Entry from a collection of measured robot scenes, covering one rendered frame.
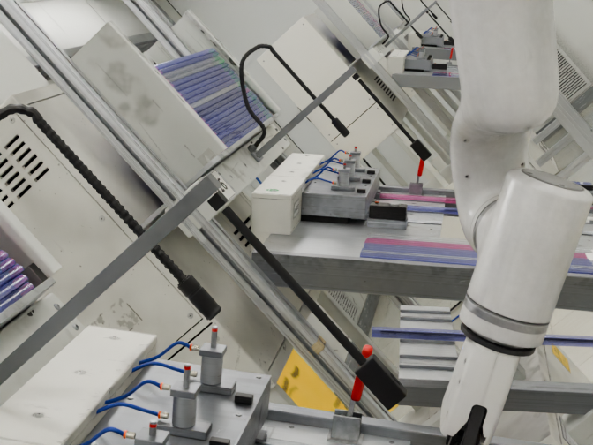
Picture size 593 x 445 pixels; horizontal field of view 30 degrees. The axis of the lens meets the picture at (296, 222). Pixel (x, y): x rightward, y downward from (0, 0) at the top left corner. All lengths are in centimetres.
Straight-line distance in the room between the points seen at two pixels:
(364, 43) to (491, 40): 462
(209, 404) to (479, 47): 44
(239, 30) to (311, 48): 325
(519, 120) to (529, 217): 9
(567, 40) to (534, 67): 759
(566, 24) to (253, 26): 237
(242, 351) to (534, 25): 121
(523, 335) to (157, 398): 36
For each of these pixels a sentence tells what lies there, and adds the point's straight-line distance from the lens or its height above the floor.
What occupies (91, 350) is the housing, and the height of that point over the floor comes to 130.
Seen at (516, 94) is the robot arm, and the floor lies 122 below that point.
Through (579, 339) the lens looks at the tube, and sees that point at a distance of 145.
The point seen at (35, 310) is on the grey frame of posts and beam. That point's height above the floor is 137.
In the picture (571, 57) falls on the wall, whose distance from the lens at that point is 859.
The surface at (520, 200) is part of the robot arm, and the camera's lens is 103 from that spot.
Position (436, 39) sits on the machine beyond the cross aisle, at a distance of 723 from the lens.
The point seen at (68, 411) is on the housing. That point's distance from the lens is 104.
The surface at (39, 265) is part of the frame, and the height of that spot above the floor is 141.
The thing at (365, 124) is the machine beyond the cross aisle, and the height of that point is 112.
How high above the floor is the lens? 133
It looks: 4 degrees down
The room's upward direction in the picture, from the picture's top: 42 degrees counter-clockwise
